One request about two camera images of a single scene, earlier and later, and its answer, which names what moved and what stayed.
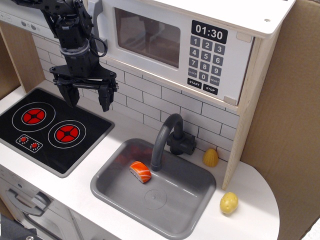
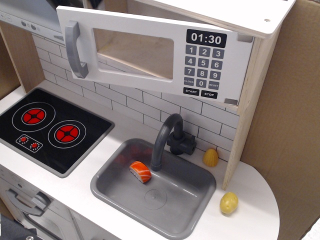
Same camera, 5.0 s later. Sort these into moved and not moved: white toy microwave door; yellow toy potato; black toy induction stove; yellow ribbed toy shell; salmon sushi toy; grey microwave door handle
Moved: grey microwave door handle; white toy microwave door
Not moved: salmon sushi toy; yellow toy potato; black toy induction stove; yellow ribbed toy shell
